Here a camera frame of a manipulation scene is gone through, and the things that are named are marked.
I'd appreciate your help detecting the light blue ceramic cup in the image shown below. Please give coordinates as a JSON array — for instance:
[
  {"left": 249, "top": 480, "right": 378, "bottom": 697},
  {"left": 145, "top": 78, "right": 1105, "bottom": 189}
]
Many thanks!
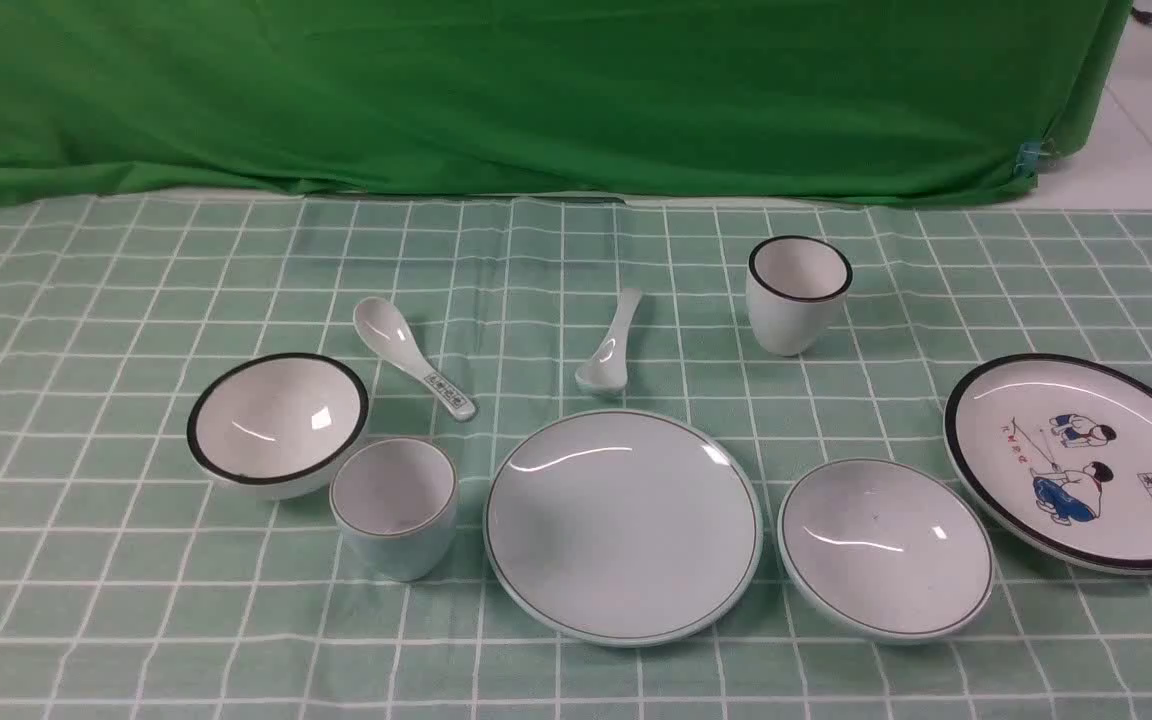
[{"left": 329, "top": 437, "right": 460, "bottom": 582}]

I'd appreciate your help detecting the light blue ceramic spoon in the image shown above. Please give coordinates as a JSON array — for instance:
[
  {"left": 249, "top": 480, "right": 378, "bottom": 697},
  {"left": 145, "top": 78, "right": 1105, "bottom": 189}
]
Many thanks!
[{"left": 573, "top": 288, "right": 643, "bottom": 395}]

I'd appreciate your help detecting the light blue shallow bowl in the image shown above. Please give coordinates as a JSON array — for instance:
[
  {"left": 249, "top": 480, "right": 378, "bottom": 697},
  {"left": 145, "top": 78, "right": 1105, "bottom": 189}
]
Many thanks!
[{"left": 774, "top": 457, "right": 996, "bottom": 644}]

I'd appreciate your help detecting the white black-rimmed bowl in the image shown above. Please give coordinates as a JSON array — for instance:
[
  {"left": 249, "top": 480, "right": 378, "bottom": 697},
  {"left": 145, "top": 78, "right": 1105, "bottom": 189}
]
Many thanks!
[{"left": 185, "top": 353, "right": 372, "bottom": 501}]

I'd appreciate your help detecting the green checkered tablecloth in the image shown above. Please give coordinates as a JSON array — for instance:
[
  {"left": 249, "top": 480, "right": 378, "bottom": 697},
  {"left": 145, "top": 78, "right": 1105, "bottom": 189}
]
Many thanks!
[{"left": 0, "top": 195, "right": 1152, "bottom": 719}]

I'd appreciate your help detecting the white spoon with print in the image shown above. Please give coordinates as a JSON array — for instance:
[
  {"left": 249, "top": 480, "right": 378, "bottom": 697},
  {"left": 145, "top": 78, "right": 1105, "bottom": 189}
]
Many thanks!
[{"left": 353, "top": 297, "right": 477, "bottom": 420}]

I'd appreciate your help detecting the green backdrop cloth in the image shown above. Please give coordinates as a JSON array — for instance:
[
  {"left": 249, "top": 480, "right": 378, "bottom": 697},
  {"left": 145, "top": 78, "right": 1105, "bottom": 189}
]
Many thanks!
[{"left": 0, "top": 1, "right": 1130, "bottom": 209}]

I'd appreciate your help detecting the large light blue plate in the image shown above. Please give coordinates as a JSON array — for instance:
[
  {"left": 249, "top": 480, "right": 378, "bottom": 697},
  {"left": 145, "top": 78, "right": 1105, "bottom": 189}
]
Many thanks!
[{"left": 483, "top": 407, "right": 765, "bottom": 647}]

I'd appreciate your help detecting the white black-rimmed cup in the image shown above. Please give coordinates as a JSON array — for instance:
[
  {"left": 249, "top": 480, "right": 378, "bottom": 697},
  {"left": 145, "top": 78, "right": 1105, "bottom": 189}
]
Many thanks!
[{"left": 745, "top": 234, "right": 854, "bottom": 357}]

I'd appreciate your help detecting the cartoon plate black rim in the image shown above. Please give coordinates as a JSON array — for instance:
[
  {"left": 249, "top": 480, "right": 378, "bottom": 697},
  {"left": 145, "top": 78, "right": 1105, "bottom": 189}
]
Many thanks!
[{"left": 943, "top": 354, "right": 1152, "bottom": 575}]

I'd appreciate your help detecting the blue binder clip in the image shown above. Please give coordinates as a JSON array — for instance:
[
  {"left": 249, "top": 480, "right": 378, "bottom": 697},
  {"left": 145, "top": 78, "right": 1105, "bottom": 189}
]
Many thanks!
[{"left": 1011, "top": 141, "right": 1043, "bottom": 179}]

